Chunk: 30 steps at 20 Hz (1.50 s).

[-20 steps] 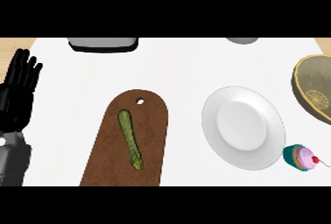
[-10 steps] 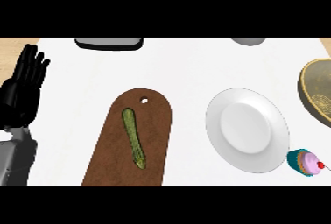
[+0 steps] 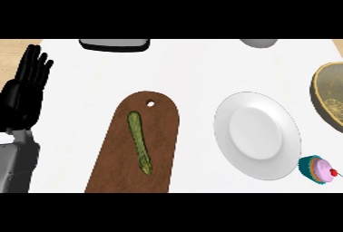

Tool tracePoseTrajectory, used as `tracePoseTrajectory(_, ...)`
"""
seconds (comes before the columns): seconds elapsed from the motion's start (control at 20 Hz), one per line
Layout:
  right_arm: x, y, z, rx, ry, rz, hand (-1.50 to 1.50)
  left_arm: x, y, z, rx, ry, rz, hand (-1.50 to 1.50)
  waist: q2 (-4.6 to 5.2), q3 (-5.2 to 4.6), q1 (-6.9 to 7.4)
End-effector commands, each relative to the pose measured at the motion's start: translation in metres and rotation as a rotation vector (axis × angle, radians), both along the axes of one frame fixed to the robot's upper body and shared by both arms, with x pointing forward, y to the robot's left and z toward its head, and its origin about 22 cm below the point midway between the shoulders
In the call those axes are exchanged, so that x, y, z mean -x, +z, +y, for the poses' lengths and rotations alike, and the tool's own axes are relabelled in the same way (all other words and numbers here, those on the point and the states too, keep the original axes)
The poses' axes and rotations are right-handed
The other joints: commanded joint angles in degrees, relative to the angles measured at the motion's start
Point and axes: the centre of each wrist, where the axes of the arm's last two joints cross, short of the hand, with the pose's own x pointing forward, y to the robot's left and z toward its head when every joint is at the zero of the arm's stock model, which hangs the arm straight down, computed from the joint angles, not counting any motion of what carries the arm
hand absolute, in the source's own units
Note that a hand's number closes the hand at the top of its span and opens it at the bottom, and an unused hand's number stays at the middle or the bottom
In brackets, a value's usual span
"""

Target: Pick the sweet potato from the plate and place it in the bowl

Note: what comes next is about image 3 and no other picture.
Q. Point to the olive green bowl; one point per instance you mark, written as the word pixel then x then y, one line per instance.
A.
pixel 329 96

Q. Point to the grey black-rimmed appliance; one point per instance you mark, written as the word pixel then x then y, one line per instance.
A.
pixel 115 44

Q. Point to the green asparagus spear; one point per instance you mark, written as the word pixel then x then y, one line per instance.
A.
pixel 139 142

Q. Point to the white plate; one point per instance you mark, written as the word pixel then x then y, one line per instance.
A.
pixel 255 136

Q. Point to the brown wooden cutting board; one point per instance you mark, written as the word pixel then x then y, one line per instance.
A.
pixel 133 145

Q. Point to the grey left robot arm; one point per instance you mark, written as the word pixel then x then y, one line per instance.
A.
pixel 16 163

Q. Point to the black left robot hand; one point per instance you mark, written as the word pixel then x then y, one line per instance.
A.
pixel 22 93

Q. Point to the pink frosted cupcake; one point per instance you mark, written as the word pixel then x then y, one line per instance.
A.
pixel 319 170

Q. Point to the grey rounded object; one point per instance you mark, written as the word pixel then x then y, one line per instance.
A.
pixel 258 43

